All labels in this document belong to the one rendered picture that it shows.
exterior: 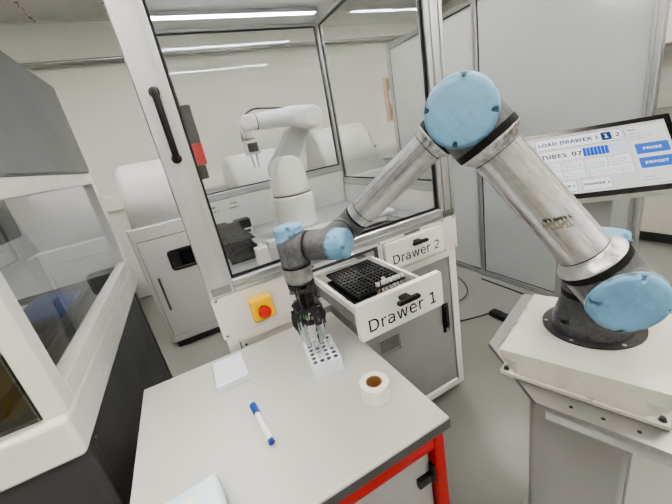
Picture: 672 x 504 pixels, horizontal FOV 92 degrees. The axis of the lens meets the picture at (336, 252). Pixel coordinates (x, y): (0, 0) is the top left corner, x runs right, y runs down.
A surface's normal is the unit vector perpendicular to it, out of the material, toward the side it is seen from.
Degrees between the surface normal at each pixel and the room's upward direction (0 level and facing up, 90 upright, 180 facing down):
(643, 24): 90
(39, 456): 90
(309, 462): 0
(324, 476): 0
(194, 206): 90
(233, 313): 90
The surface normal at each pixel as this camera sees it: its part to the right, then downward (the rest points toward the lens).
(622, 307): -0.28, 0.46
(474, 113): -0.46, 0.26
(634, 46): -0.88, 0.30
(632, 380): -0.21, -0.93
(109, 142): 0.43, 0.22
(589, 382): -0.68, 0.36
